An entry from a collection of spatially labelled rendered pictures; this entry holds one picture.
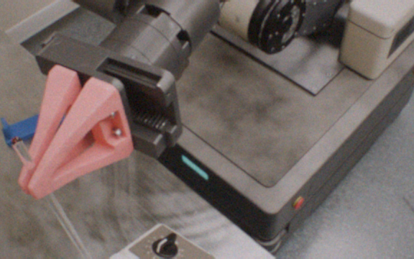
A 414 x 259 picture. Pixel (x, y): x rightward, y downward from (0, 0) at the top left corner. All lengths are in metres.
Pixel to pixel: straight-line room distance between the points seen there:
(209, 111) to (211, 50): 0.23
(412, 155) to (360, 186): 0.24
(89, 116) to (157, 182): 0.42
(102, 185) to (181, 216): 0.13
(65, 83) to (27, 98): 0.55
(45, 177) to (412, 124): 1.62
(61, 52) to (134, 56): 0.05
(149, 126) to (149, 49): 0.05
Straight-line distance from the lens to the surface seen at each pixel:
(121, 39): 0.34
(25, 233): 0.72
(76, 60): 0.33
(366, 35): 1.32
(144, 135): 0.34
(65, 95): 0.32
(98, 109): 0.30
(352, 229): 1.55
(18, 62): 0.94
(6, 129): 0.79
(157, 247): 0.60
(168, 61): 0.35
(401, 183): 1.68
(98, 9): 0.40
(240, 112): 1.28
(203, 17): 0.38
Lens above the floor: 1.35
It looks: 53 degrees down
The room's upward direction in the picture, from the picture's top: 2 degrees counter-clockwise
